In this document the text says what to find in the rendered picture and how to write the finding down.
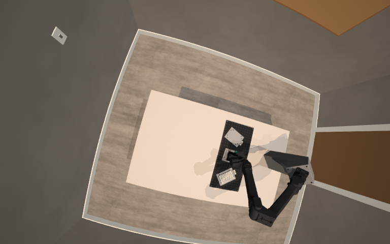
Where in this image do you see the white well plate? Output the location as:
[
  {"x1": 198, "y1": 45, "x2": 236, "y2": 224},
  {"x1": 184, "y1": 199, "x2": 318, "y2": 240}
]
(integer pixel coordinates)
[{"x1": 219, "y1": 170, "x2": 234, "y2": 184}]

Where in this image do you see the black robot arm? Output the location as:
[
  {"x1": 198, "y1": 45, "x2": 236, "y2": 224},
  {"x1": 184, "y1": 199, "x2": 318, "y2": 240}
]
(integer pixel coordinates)
[{"x1": 227, "y1": 154, "x2": 309, "y2": 227}]

